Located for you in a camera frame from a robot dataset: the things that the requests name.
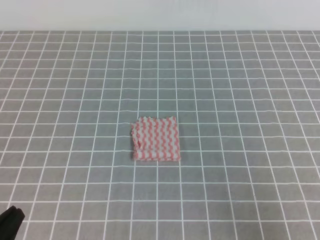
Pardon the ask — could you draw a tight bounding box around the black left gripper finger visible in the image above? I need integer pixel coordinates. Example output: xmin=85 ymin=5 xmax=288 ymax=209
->
xmin=9 ymin=208 xmax=25 ymax=240
xmin=0 ymin=206 xmax=17 ymax=240

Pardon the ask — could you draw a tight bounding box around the pink white wavy towel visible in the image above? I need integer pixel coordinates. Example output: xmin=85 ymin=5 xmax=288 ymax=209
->
xmin=131 ymin=116 xmax=181 ymax=162

